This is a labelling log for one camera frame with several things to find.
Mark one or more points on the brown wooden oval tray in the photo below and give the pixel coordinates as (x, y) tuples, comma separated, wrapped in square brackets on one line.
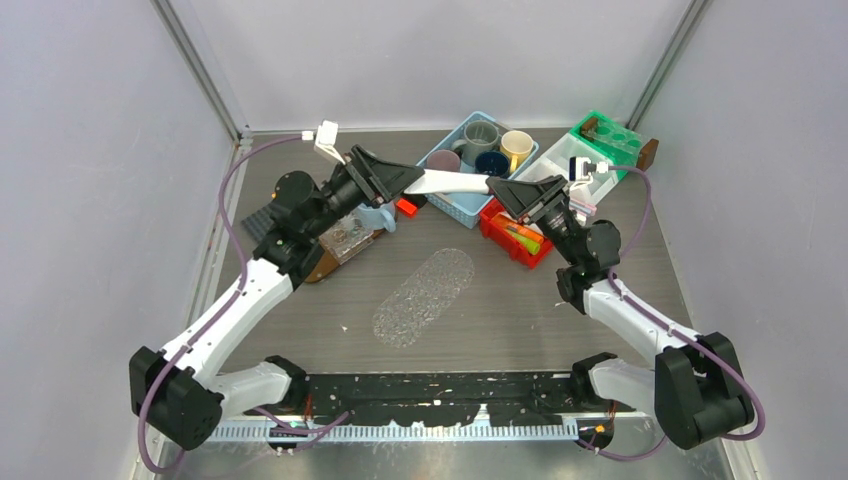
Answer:
[(328, 265)]

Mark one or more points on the clear acrylic toothbrush holder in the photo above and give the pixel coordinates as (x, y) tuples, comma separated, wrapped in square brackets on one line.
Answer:
[(346, 238)]

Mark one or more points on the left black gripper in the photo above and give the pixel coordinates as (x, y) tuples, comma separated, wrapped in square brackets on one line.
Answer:
[(386, 179)]

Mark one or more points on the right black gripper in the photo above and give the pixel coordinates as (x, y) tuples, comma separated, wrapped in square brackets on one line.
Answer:
[(529, 201)]

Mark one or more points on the grey building baseplate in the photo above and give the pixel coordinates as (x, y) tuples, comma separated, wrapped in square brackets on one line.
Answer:
[(259, 223)]

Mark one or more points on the teal cap toothpaste tube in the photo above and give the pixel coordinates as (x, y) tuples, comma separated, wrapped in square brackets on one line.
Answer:
[(445, 182)]

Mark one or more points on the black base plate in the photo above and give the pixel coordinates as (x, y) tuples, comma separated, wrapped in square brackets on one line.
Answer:
[(439, 399)]

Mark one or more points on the clear textured oval tray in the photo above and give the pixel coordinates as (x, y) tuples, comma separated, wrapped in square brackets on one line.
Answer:
[(423, 297)]

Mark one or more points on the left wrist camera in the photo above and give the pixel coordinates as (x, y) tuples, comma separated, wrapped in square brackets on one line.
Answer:
[(323, 139)]

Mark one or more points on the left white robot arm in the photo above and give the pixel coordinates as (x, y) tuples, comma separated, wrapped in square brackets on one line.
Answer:
[(178, 390)]

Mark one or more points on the mauve mug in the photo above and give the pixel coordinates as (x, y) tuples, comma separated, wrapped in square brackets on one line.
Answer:
[(443, 160)]

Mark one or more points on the green toothpaste tube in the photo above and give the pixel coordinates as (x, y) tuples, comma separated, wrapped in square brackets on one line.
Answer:
[(531, 243)]

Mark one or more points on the red plastic bin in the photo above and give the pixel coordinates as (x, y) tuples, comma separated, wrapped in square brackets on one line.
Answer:
[(512, 246)]

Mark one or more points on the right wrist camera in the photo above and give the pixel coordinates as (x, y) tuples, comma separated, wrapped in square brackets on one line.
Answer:
[(583, 169)]

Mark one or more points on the pink toothbrush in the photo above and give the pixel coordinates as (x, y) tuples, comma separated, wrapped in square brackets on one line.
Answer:
[(582, 208)]

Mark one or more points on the light blue mug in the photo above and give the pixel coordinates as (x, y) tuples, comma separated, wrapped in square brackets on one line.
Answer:
[(379, 218)]

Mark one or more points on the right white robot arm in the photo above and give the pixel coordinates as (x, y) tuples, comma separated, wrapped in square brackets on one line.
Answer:
[(695, 391)]

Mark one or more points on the green plastic bin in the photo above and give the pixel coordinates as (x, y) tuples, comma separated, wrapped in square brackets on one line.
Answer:
[(612, 140)]

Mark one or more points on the orange toothpaste tube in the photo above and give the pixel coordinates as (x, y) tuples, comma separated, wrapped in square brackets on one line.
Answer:
[(524, 232)]

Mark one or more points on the yellow mug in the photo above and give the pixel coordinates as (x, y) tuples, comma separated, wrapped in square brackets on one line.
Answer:
[(516, 145)]

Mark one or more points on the dark blue mug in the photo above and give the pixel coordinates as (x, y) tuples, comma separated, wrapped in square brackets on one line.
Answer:
[(492, 163)]

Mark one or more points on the grey mug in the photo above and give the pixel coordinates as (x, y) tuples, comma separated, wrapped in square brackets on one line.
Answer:
[(476, 138)]

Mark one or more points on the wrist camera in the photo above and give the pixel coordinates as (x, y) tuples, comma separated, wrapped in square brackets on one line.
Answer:
[(583, 169), (323, 139)]

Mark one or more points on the white plastic bin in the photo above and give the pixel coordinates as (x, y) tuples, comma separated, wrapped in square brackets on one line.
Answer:
[(555, 161)]

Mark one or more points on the red orange block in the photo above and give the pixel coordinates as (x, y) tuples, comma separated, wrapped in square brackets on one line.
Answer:
[(407, 208)]

